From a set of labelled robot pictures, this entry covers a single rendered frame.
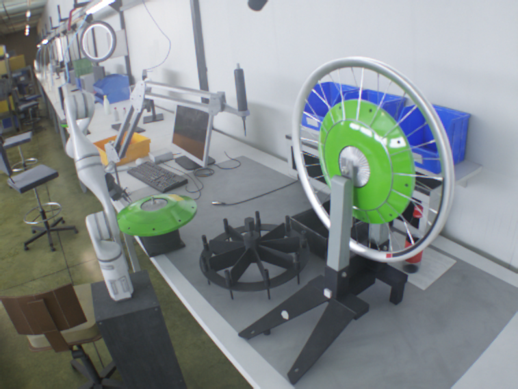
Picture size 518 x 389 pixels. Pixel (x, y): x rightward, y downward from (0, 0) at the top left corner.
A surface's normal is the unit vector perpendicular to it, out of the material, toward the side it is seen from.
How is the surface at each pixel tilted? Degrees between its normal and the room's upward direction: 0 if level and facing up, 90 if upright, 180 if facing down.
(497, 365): 0
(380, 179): 91
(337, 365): 0
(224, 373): 0
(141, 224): 23
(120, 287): 90
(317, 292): 18
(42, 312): 93
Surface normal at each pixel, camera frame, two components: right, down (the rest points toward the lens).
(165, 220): 0.09, -0.72
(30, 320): 0.21, 0.39
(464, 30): -0.85, 0.29
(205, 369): -0.10, -0.90
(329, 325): -0.35, -0.76
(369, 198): -0.73, 0.47
